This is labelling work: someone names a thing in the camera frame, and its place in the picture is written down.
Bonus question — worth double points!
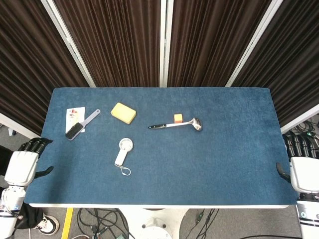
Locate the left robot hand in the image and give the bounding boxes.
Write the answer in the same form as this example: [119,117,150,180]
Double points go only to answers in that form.
[4,136,54,186]

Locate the white frame post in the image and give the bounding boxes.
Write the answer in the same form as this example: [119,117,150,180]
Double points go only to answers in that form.
[225,0,284,88]
[40,0,97,88]
[159,0,174,88]

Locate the white printed card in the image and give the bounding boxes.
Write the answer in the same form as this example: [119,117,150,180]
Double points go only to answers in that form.
[65,106,86,134]

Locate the white frame rail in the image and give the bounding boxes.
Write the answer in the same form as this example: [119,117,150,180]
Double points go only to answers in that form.
[280,103,319,134]
[0,113,41,140]

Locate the blue table cloth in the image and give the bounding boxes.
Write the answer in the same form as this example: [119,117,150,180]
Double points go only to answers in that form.
[27,87,300,206]

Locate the grey brush black bristles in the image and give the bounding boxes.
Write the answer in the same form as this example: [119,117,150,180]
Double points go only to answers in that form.
[65,109,101,141]

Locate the white black shoe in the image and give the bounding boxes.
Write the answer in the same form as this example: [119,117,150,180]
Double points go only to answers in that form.
[35,213,60,236]

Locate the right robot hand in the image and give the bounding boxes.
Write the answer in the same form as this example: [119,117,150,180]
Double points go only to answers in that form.
[276,133,319,194]

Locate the yellow sponge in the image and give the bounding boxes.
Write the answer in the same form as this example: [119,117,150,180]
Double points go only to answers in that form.
[110,102,137,125]

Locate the black cable bundle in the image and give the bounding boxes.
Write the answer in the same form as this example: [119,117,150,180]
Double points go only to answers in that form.
[290,116,319,141]
[185,208,220,239]
[76,208,131,239]

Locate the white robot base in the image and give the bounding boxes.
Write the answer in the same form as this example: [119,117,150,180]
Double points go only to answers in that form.
[119,208,188,239]

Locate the steel ladle black handle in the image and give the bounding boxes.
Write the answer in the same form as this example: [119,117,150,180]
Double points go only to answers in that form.
[148,117,204,132]

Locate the brown curtain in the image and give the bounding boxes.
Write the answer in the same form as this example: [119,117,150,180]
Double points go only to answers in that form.
[0,0,88,135]
[53,0,163,88]
[167,0,272,88]
[234,0,319,126]

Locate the white handheld fan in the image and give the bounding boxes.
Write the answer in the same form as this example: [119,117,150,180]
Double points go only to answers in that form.
[114,138,134,177]

